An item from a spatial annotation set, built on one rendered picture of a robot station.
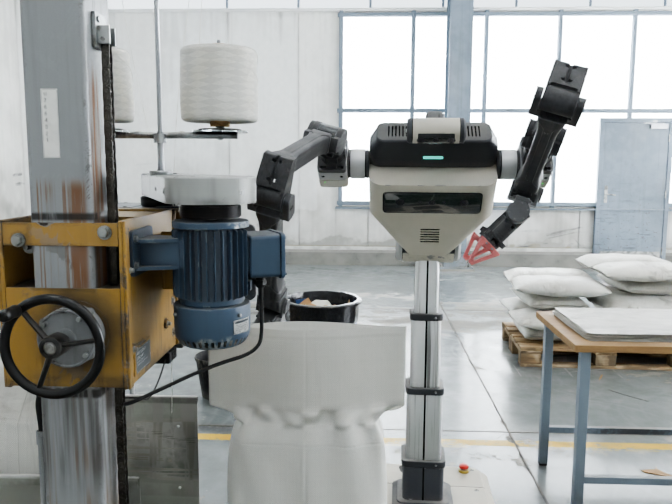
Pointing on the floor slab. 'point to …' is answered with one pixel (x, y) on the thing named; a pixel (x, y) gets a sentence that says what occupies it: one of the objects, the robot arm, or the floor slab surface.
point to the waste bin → (343, 313)
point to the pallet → (529, 353)
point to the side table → (588, 404)
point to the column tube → (54, 468)
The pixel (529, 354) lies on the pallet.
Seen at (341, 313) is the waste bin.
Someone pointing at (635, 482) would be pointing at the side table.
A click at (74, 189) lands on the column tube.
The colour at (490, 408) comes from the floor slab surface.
